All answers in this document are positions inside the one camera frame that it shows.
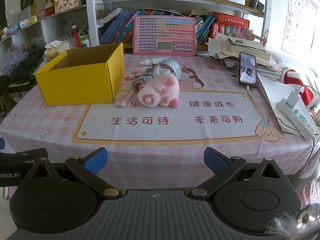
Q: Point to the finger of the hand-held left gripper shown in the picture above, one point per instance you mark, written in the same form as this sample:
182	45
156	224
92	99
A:
2	143
30	155

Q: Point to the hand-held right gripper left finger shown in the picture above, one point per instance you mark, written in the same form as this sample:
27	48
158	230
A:
96	158

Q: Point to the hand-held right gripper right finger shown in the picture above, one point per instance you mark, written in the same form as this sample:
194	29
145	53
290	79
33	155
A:
215	158

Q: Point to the yellow cardboard box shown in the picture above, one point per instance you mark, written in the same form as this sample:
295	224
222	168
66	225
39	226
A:
75	85

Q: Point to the pink plush pig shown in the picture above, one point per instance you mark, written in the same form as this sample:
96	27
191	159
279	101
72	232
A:
160	90

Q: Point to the small toy car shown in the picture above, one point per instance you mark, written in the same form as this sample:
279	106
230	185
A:
140	80

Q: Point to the blue patterned tape roll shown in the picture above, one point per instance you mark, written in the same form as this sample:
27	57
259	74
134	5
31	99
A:
175	67

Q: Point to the white spray bottle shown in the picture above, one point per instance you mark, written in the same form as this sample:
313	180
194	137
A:
157	60

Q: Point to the purple garment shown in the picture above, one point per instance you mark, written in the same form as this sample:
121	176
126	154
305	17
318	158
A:
12	60

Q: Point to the dark green garment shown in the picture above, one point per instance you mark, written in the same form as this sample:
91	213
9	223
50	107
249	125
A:
30	62

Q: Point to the stack of white paper sheets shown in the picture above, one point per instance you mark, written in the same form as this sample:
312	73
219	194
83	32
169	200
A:
272	90

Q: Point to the white power strip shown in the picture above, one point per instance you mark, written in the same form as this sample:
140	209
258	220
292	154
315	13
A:
300	120

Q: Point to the black smartphone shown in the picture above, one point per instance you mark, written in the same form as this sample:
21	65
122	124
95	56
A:
247	70

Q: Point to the white charger plug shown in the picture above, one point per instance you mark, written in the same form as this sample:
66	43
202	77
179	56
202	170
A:
293	97

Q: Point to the floral tissue pack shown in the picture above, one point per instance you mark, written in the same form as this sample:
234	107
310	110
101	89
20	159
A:
56	50

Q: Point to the messy stack of books and papers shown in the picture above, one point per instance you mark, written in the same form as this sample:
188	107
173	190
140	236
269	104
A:
265	62

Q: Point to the red santa hat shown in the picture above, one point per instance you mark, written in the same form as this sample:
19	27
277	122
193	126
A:
290	76

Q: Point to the blue wipes pack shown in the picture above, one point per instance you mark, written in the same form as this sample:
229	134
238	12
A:
13	28

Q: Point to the green white carton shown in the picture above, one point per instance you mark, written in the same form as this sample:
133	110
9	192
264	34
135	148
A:
85	41

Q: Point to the red novelty pen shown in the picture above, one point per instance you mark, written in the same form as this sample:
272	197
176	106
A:
76	37

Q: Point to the white wipes pack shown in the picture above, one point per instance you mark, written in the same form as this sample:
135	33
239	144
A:
25	23

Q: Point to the row of slim blue books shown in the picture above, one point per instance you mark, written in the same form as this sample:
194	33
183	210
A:
203	27

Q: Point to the row of blue children's books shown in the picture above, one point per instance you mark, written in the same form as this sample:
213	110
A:
117	27

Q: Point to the pink learning tablet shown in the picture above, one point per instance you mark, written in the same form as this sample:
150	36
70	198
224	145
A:
162	30

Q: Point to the red book box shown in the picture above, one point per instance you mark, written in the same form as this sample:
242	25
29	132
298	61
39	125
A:
230	20

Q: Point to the red jar figure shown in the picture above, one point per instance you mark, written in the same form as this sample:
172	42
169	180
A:
50	10

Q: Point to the small black box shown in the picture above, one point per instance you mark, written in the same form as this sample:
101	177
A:
256	3

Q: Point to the alphabet wall poster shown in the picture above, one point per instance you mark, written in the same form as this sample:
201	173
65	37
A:
300	17

